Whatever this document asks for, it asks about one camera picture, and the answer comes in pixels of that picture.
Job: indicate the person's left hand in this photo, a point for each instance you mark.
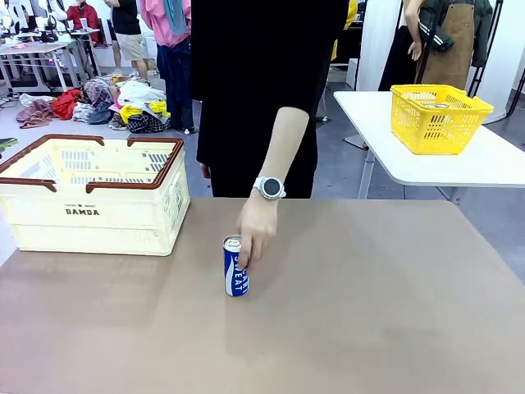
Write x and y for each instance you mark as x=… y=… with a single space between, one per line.
x=258 y=221

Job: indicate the person's right hand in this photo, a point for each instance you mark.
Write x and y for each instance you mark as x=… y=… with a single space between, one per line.
x=205 y=170

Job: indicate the blue Pocari Sweat can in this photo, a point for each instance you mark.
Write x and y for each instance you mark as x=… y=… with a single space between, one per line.
x=234 y=279

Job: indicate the person's left forearm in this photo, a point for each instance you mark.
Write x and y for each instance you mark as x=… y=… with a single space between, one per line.
x=285 y=143

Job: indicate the cream plastic shopping basket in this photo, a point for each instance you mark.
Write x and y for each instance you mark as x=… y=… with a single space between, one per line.
x=94 y=230

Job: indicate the yellow plastic basket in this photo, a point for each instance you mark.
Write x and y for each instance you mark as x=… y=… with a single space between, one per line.
x=435 y=127

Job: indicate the white wrist watch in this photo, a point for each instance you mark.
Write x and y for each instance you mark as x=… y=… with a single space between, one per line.
x=270 y=188

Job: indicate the bystander in pink top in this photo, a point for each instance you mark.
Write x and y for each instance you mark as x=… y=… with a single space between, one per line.
x=172 y=61

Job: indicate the pile of colourful clothes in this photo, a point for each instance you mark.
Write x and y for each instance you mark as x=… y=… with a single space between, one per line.
x=102 y=102

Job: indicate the person in black shirt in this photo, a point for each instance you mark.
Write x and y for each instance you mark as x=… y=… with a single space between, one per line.
x=266 y=61

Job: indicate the bystander in black tee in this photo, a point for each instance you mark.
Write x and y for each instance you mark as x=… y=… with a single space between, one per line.
x=127 y=24

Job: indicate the bystander in red top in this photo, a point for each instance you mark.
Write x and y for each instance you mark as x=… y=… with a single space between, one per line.
x=82 y=18

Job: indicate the white side table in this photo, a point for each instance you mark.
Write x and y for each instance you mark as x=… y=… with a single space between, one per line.
x=451 y=168

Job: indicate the yellow hanging garment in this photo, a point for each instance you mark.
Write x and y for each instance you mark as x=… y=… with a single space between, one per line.
x=346 y=20

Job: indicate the grey workbench table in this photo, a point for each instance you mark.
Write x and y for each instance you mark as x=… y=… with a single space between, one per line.
x=37 y=48

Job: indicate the black hanging garment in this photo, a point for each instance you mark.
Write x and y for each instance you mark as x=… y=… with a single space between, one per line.
x=400 y=61

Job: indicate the white partition panel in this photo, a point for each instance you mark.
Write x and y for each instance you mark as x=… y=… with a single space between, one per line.
x=379 y=41

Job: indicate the brown apron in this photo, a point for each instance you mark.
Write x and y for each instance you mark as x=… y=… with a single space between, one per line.
x=449 y=53

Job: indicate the mannequin in dark striped jacket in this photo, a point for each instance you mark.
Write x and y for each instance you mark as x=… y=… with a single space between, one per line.
x=435 y=37

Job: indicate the black tripod stand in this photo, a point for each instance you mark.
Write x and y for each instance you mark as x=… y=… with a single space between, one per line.
x=482 y=61

